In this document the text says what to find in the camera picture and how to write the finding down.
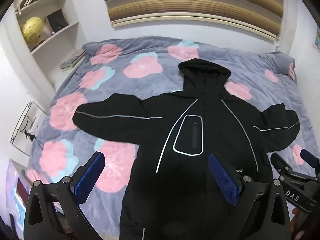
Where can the white bookshelf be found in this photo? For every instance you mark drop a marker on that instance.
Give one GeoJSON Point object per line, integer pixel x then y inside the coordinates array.
{"type": "Point", "coordinates": [47, 27]}

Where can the white framed picture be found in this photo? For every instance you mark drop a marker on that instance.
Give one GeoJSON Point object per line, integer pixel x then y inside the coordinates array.
{"type": "Point", "coordinates": [25, 127]}

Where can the purple printed board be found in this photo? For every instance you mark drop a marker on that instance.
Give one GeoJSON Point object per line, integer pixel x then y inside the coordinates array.
{"type": "Point", "coordinates": [15, 192]}

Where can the striped window blind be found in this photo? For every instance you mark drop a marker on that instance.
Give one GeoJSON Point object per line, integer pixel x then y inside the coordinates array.
{"type": "Point", "coordinates": [195, 5]}

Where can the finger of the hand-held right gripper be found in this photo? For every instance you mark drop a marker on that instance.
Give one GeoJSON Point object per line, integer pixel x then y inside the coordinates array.
{"type": "Point", "coordinates": [310, 158]}
{"type": "Point", "coordinates": [281, 165]}

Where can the black box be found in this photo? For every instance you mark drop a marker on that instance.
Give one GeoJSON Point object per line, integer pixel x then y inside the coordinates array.
{"type": "Point", "coordinates": [57, 20]}

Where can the black hooded jacket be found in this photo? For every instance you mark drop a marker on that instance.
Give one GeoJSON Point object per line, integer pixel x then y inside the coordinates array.
{"type": "Point", "coordinates": [197, 140]}

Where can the wall poster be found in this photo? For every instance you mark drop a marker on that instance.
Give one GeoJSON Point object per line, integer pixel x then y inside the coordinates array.
{"type": "Point", "coordinates": [317, 38]}

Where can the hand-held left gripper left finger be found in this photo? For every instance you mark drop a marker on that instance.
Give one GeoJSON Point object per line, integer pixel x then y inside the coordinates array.
{"type": "Point", "coordinates": [87, 177]}

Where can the stack of books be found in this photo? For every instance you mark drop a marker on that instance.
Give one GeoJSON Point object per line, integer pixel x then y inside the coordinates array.
{"type": "Point", "coordinates": [73, 60]}

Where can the grey floral pillow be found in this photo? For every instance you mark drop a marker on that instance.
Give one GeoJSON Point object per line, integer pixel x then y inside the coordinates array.
{"type": "Point", "coordinates": [282, 63]}

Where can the yellow globe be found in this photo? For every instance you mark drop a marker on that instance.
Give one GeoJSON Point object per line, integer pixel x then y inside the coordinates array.
{"type": "Point", "coordinates": [32, 28]}

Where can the grey floral blanket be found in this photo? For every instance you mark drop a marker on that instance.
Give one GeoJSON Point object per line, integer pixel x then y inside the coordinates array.
{"type": "Point", "coordinates": [130, 75]}

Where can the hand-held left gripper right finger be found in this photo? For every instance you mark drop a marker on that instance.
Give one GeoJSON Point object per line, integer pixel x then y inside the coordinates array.
{"type": "Point", "coordinates": [225, 180]}

